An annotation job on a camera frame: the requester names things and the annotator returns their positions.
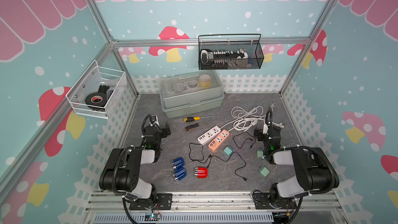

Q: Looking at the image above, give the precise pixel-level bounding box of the teal charger adapter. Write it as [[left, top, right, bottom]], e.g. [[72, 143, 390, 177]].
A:
[[223, 146, 234, 157]]

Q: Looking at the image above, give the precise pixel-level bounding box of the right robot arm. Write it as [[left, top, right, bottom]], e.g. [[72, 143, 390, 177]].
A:
[[255, 107, 340, 209]]

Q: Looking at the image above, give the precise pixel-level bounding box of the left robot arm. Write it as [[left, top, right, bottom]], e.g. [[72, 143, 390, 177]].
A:
[[99, 114, 171, 209]]

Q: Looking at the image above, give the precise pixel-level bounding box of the blue shaver upper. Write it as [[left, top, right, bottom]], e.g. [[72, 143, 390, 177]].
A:
[[171, 157, 185, 170]]

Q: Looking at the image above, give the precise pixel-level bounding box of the blue shaver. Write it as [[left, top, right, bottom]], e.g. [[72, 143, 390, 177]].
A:
[[171, 157, 185, 170], [173, 167, 187, 181]]

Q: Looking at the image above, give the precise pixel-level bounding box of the blue shaver lower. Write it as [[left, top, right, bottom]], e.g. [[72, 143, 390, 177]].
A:
[[173, 167, 187, 181]]

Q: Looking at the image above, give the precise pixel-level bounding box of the red electric shaver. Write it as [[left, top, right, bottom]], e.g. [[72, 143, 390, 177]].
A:
[[194, 167, 208, 178]]

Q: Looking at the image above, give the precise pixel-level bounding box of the green charger adapter upper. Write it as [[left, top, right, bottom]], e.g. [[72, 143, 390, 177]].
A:
[[257, 149, 265, 159]]

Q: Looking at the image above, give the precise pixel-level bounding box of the green charger adapter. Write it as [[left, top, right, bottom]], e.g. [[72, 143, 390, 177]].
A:
[[258, 166, 269, 177], [257, 149, 265, 159]]

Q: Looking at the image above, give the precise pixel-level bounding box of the green charger adapter lower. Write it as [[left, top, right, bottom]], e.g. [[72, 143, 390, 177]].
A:
[[258, 166, 269, 177]]

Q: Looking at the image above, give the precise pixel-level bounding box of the green plastic storage box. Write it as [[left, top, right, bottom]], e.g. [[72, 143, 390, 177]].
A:
[[157, 71, 224, 119]]

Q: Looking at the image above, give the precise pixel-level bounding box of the white power strip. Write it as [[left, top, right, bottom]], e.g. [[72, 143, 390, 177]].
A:
[[197, 126, 221, 146]]

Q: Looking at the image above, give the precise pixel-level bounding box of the orange power strip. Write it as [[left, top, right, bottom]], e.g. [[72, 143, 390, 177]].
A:
[[208, 130, 230, 152]]

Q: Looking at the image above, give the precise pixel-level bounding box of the black tape roll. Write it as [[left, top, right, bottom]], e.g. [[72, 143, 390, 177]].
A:
[[85, 92, 107, 111]]

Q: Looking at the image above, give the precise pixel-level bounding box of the yellow tape roll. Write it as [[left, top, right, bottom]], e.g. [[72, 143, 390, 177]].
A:
[[199, 74, 212, 88]]

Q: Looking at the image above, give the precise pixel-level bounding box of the black power strip in basket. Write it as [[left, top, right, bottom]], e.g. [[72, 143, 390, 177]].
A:
[[200, 49, 248, 67]]

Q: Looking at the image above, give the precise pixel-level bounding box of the white coiled power cable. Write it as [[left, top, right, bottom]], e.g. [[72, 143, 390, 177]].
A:
[[220, 103, 284, 132]]

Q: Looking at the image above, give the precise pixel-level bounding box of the orange handled screwdriver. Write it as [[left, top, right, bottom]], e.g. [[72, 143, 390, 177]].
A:
[[184, 119, 209, 131]]

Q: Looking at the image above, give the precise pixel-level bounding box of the yellow handled screwdriver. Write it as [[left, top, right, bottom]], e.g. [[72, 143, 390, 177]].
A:
[[184, 116, 210, 122]]

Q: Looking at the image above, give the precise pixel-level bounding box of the black cable with plug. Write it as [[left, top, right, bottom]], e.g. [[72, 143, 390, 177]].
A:
[[205, 131, 257, 182]]

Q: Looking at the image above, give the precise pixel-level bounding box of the clear acrylic wall bin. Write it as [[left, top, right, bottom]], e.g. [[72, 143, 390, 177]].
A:
[[66, 61, 127, 119]]

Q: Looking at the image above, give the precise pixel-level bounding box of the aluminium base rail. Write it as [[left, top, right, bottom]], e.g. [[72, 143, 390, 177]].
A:
[[81, 191, 348, 224]]

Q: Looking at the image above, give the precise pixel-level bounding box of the black wire mesh basket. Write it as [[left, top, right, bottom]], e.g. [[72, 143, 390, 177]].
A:
[[198, 34, 264, 70]]

